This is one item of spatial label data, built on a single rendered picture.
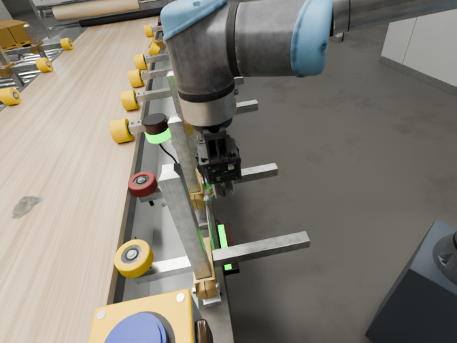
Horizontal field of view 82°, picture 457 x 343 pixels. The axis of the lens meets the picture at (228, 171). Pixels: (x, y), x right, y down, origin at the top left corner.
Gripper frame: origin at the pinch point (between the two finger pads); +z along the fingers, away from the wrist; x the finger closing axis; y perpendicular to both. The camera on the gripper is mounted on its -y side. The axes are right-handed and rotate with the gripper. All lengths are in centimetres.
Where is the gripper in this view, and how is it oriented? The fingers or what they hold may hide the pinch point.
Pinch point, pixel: (223, 188)
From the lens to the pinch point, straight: 59.7
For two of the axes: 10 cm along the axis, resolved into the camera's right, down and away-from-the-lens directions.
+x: 9.8, -1.9, 0.5
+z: 1.1, 7.5, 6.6
